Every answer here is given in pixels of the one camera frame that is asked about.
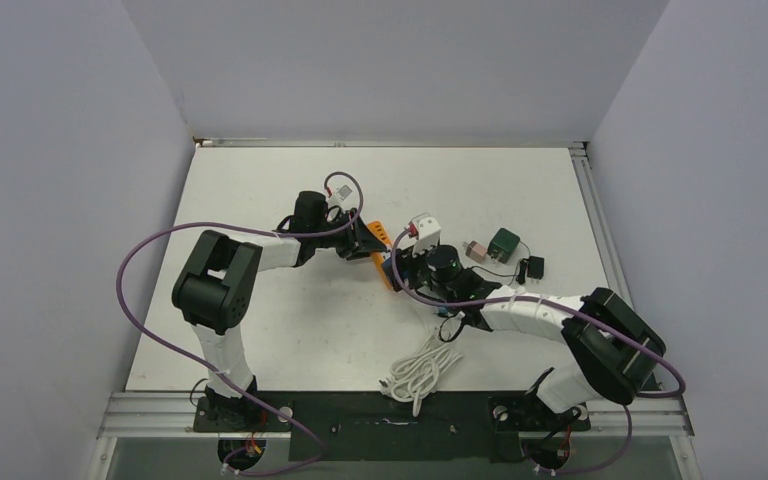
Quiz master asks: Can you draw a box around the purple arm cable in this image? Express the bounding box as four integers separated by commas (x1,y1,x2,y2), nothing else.
390,228,687,477
115,171,365,478

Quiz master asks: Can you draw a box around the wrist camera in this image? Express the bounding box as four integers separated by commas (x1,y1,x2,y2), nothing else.
326,184,356,210
408,212,442,257

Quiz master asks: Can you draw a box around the white power strip cord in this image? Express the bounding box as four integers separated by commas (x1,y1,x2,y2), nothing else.
378,327,465,419

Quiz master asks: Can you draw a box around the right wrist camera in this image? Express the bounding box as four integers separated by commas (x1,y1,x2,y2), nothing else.
408,212,442,257

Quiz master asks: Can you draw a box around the aluminium right rail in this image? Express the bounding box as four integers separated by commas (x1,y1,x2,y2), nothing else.
562,148,663,405

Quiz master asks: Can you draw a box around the green cube plug adapter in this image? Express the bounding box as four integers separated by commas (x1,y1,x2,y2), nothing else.
487,227,521,264

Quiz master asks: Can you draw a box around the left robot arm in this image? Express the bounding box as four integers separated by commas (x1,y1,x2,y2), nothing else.
172,191,387,430

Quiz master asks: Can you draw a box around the aluminium front rail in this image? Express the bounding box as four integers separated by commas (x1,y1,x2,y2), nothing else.
97,392,293,440

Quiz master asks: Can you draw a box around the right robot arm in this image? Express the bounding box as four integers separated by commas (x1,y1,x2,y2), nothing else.
382,245,666,428

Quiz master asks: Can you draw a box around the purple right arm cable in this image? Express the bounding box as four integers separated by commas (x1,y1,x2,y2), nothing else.
390,228,687,477

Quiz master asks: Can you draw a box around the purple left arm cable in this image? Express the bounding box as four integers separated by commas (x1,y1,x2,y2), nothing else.
115,171,365,478

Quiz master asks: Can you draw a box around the blue plug adapter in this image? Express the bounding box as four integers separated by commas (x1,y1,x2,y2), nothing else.
381,257,402,292

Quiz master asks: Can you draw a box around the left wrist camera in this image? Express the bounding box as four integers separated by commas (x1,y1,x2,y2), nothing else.
326,184,356,210

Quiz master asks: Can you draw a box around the aluminium rail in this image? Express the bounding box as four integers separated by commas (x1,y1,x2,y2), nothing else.
562,148,663,405
97,392,293,440

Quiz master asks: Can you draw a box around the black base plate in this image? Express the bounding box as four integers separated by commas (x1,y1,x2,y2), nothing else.
192,391,591,462

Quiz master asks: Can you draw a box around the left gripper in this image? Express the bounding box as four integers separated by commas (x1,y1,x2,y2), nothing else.
311,209,385,260

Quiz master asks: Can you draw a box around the white charger plug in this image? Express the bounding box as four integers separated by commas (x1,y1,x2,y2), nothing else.
463,241,488,263

